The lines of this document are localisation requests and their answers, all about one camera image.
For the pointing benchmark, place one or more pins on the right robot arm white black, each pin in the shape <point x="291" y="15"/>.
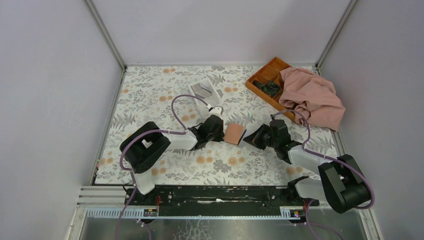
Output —
<point x="341" y="183"/>

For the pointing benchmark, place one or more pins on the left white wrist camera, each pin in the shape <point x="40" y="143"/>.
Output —
<point x="216" y="111"/>

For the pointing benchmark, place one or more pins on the silver cards in box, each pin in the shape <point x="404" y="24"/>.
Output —
<point x="200" y="90"/>

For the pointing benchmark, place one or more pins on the orange wooden tray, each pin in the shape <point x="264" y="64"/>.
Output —
<point x="269" y="73"/>

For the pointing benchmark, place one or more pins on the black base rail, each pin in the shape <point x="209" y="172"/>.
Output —
<point x="217" y="201"/>

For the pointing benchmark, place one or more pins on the white plastic card box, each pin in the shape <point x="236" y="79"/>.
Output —
<point x="214" y="100"/>

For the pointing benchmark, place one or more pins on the pink cloth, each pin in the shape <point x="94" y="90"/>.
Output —
<point x="311" y="96"/>

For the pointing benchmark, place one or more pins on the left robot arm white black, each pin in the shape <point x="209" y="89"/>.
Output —
<point x="147" y="145"/>

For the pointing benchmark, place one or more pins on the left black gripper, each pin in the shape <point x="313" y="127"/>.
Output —
<point x="221" y="136"/>

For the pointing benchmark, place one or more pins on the dark green items in tray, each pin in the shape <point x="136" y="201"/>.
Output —
<point x="270" y="88"/>

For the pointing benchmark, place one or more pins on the tan leather card holder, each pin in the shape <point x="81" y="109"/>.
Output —
<point x="234" y="133"/>

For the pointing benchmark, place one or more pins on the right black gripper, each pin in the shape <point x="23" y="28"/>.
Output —
<point x="255" y="138"/>

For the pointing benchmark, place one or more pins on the floral table mat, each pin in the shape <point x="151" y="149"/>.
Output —
<point x="160" y="94"/>

